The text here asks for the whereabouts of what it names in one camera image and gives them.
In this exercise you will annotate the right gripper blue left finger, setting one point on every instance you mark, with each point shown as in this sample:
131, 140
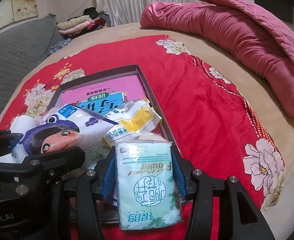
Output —
109, 176

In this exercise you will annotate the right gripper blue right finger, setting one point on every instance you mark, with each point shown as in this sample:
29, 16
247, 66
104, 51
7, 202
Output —
182, 169

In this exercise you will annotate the white floral scrunchie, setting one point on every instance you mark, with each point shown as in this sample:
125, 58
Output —
95, 153

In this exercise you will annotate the cartoon face wipes pack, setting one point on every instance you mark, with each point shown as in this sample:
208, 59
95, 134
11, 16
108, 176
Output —
69, 126

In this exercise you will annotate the yellow white tissue pack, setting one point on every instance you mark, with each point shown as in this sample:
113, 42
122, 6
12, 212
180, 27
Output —
132, 118

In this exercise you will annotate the cream plush bear purple bow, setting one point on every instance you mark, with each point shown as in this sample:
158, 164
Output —
151, 136

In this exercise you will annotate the red floral blanket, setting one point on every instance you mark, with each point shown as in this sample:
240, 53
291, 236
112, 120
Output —
237, 127

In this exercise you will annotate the pink blue book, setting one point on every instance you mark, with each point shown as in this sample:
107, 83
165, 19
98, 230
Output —
103, 97

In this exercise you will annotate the dark shallow cardboard box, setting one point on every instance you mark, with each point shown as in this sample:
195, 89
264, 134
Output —
86, 188

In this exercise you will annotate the tan bed sheet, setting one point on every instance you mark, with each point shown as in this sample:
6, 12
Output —
237, 79

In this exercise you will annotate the grey quilted sofa cover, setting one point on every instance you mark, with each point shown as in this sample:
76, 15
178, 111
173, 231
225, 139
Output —
22, 48

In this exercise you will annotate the blue patterned cloth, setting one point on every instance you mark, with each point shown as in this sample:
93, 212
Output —
58, 46

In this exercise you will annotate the stack of folded clothes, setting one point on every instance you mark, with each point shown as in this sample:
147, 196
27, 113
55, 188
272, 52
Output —
90, 21

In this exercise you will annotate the pink rolled quilt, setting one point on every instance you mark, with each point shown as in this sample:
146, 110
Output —
253, 36

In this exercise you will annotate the blossom wall painting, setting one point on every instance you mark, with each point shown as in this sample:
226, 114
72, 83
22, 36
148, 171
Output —
12, 11

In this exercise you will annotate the black wall television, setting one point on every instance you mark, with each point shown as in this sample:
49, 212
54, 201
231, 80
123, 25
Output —
280, 8

